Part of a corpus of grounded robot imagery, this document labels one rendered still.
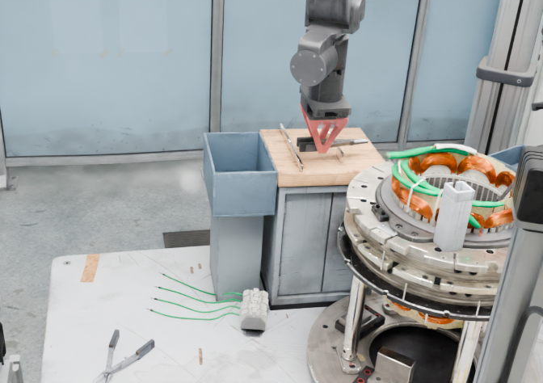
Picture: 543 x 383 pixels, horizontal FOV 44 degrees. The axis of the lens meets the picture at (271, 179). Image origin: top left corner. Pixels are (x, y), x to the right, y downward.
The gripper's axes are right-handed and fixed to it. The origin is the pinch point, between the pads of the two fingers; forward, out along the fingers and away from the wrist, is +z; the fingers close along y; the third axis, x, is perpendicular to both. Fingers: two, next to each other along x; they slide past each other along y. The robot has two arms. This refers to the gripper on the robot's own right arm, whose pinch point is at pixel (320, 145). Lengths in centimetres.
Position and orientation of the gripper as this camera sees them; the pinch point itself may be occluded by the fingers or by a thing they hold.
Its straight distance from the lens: 118.1
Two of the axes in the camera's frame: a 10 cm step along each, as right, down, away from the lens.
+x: 9.8, -0.6, 1.9
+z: -0.5, 8.6, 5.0
